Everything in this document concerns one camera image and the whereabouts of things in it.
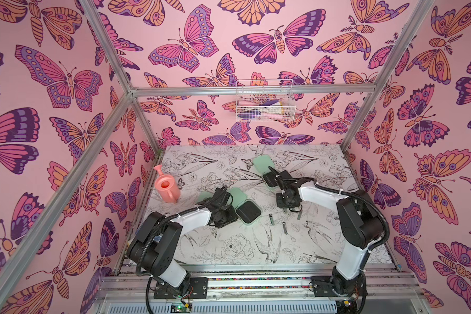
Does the green nail clipper case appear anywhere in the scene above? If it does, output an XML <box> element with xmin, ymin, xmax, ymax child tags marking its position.
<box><xmin>196</xmin><ymin>191</ymin><xmax>213</xmax><ymax>203</ymax></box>

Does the slanted small nail clipper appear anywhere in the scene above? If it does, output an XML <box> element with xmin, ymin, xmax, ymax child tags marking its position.
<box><xmin>268</xmin><ymin>214</ymin><xmax>275</xmax><ymax>226</ymax></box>

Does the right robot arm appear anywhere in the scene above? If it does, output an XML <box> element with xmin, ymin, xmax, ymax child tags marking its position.
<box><xmin>266</xmin><ymin>166</ymin><xmax>390</xmax><ymax>284</ymax></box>

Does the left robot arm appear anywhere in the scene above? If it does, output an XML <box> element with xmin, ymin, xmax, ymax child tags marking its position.
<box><xmin>126</xmin><ymin>186</ymin><xmax>238</xmax><ymax>294</ymax></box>

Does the pink watering can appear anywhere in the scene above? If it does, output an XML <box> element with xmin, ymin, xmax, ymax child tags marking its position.
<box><xmin>154</xmin><ymin>164</ymin><xmax>181</xmax><ymax>204</ymax></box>

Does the green circuit board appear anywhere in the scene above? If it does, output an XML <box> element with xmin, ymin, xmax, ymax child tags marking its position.
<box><xmin>170</xmin><ymin>303</ymin><xmax>192</xmax><ymax>313</ymax></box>

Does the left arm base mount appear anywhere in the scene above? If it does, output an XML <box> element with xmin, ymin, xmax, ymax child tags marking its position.
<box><xmin>153</xmin><ymin>277</ymin><xmax>208</xmax><ymax>300</ymax></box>

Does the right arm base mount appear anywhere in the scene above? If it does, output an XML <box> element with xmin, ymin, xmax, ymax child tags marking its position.
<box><xmin>309</xmin><ymin>274</ymin><xmax>366</xmax><ymax>299</ymax></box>

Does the white wire wall basket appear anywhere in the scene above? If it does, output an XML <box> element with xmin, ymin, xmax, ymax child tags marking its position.
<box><xmin>234</xmin><ymin>78</ymin><xmax>296</xmax><ymax>123</ymax></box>

